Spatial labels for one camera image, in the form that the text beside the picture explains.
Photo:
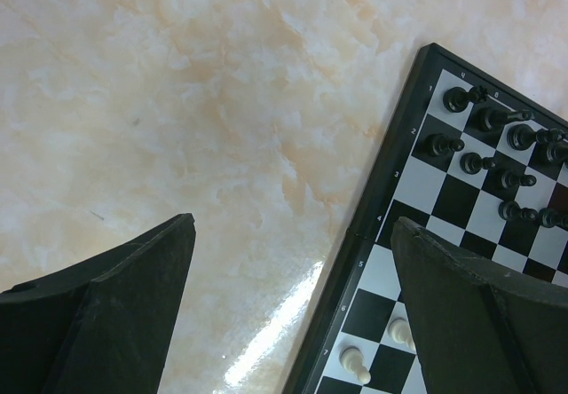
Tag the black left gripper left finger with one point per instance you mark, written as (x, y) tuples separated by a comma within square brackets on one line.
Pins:
[(103, 325)]

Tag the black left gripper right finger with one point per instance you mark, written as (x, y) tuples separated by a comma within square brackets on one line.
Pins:
[(478, 326)]

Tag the black tall chess piece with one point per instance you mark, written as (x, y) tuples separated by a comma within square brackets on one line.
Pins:
[(491, 118)]

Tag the black corner chess piece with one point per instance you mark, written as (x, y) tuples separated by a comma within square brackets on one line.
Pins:
[(457, 99)]

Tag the white pawn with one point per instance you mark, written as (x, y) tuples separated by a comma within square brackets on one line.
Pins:
[(400, 332), (352, 360)]

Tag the white pawn far left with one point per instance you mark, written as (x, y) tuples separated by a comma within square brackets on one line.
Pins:
[(352, 360)]

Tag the black and grey chessboard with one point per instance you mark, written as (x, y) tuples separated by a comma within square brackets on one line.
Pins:
[(362, 295)]

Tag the black pawn near corner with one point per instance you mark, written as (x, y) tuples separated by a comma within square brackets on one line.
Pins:
[(440, 144)]

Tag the black back row piece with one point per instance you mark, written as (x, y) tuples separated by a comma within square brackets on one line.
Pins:
[(521, 137)]

